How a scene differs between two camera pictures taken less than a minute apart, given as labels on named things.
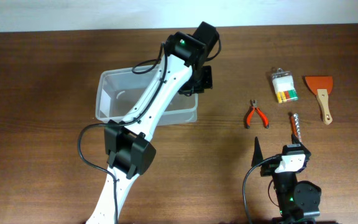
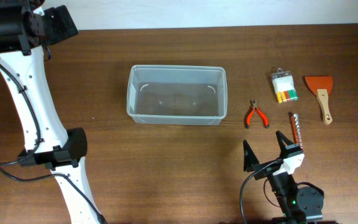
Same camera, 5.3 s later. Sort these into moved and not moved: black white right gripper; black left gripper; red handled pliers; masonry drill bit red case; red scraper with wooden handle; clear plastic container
Moved: black left gripper; black white right gripper; clear plastic container
Not moved: red handled pliers; red scraper with wooden handle; masonry drill bit red case
